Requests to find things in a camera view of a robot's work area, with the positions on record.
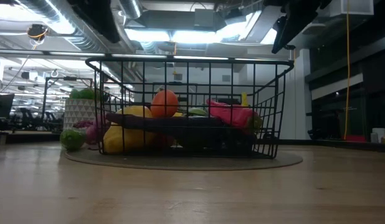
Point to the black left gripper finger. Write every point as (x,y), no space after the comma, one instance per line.
(106,29)

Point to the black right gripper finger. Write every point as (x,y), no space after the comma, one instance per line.
(293,29)
(281,28)

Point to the yellow banana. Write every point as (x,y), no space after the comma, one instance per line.
(244,100)

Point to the red chili pepper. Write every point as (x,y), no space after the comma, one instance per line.
(233,114)

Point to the dark purple eggplant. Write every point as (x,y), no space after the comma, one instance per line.
(167,122)

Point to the yellow bell pepper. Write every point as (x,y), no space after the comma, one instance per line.
(127,140)

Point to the green apple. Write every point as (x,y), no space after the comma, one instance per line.
(197,112)

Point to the black grape bunch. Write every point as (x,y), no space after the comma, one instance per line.
(236,140)

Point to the grey ceiling unit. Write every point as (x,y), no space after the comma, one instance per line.
(205,18)

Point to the potted plant patterned white pot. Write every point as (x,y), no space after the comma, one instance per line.
(78,112)

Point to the red low box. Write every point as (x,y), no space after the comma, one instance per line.
(354,138)

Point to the black monitor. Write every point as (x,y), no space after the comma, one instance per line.
(2,105)

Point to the grey round mat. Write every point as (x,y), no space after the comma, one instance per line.
(180,164)

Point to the silver ceiling duct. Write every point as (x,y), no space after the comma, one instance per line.
(130,7)

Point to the black metal stand frame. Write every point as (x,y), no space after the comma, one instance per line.
(44,99)

